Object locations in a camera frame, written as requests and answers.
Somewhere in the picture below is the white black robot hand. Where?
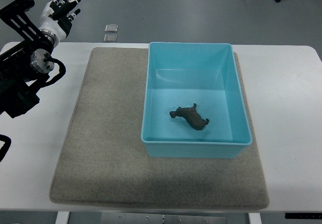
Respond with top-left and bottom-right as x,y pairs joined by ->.
39,0 -> 82,47

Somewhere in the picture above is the brown hippo toy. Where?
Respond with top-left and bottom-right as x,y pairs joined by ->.
169,103 -> 209,130

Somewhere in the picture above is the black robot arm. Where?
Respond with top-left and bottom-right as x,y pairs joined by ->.
1,0 -> 66,118

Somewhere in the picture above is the blue plastic box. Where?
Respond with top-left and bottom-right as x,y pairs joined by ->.
141,42 -> 253,159

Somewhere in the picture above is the upper floor outlet plate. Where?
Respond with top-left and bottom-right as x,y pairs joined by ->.
105,24 -> 118,33

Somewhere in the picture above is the floor outlet plate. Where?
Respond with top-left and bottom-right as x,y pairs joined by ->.
104,34 -> 118,42
105,24 -> 118,33

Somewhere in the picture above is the lower floor outlet plate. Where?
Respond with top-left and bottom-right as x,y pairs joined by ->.
104,34 -> 118,42

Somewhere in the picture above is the beige felt mat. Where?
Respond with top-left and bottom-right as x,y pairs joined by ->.
49,48 -> 269,210

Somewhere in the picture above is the black table control panel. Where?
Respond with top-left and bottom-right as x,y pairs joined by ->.
285,212 -> 322,219

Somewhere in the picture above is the black braided cable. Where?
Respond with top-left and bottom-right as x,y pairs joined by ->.
0,134 -> 12,163

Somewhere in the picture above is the metal table frame bracket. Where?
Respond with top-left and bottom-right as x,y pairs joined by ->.
100,212 -> 227,224

